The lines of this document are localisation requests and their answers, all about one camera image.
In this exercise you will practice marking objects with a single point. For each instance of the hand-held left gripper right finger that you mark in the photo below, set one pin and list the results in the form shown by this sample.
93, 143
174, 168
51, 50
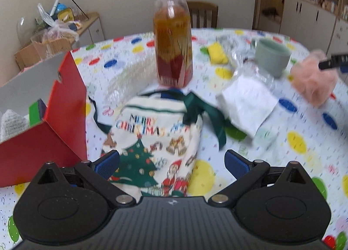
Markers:
235, 164

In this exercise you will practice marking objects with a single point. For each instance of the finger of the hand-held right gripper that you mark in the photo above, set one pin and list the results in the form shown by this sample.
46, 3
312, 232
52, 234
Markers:
333, 61

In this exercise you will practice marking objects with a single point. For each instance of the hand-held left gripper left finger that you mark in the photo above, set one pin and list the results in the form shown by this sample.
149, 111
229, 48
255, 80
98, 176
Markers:
108, 163

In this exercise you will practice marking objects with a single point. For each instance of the pink mesh bath pouf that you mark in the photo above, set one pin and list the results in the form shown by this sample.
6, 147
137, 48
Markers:
315, 81

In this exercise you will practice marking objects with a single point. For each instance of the red cardboard box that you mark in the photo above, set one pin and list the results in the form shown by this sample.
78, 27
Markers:
68, 98

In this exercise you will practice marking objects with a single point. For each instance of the clear bubble wrap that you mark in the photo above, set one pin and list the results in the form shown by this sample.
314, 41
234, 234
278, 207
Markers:
127, 79

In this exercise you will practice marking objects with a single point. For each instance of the pale green cup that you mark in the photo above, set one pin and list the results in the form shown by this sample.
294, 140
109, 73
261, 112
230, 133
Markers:
270, 58

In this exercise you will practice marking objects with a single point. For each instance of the green sponge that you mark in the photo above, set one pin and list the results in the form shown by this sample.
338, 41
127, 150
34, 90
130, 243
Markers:
36, 111

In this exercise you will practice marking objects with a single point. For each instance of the white knitted cloth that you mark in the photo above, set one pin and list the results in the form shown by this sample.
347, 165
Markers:
12, 125

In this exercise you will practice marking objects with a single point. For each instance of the yellow sponge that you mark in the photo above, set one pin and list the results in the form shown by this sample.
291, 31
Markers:
217, 53

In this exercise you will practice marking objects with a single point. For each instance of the light brown open box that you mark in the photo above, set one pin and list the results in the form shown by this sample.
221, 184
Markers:
46, 47

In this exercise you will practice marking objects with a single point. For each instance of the white side cabinet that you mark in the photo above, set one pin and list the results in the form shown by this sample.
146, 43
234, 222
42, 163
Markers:
92, 31

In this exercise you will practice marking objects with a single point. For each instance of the clear bottle with orange liquid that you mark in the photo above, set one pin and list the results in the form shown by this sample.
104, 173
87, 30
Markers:
172, 43

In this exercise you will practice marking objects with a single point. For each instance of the brown wooden chair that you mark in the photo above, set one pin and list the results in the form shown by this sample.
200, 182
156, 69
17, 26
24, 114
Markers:
202, 13

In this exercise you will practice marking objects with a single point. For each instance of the yellow tin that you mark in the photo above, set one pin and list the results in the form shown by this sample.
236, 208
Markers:
66, 16

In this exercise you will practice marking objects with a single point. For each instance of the clear glass vase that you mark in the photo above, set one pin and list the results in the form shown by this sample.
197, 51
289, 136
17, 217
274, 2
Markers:
25, 28

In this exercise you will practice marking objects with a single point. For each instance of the thin black stick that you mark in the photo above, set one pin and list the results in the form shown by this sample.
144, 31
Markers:
78, 7

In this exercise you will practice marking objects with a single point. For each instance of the blue ball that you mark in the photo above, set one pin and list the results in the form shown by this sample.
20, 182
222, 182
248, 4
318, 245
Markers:
61, 7

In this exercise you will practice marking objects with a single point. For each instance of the white marker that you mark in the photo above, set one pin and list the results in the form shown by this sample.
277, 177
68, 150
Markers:
55, 5

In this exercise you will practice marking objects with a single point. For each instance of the white wall shelf cabinet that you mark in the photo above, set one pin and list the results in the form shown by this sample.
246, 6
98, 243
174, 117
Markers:
301, 8

